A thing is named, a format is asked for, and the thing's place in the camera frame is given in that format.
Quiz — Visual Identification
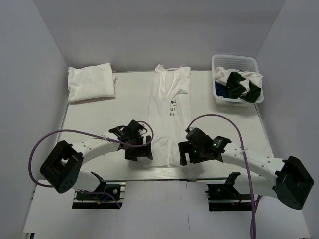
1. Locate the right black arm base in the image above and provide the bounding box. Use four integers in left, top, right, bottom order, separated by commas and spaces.
205, 172, 252, 212

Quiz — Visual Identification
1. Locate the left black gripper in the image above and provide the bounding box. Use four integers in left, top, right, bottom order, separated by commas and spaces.
125, 135, 153, 161

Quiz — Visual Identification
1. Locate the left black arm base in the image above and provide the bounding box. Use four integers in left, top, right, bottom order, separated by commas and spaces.
72, 182, 126, 210

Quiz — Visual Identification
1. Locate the blue t shirt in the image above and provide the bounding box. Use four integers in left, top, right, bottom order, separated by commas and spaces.
215, 82, 229, 98

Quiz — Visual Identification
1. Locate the white graphic t shirt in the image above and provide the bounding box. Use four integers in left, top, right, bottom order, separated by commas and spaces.
148, 64, 192, 167

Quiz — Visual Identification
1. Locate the folded white t shirt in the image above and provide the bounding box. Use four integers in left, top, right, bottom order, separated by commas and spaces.
67, 63, 115, 103

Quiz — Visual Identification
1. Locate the white plastic laundry basket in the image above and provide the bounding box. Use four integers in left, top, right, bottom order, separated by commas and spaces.
212, 55, 264, 107

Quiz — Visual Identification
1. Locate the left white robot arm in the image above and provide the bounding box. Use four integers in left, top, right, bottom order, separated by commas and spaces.
40, 120, 154, 199

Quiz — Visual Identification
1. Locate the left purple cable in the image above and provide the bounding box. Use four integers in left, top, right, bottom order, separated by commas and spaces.
28, 120, 154, 209

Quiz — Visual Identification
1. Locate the dark green white t shirt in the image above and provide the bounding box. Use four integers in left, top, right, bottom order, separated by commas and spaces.
214, 67, 263, 103

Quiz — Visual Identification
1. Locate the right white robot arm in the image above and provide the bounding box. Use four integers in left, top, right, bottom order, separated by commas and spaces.
178, 128, 314, 210

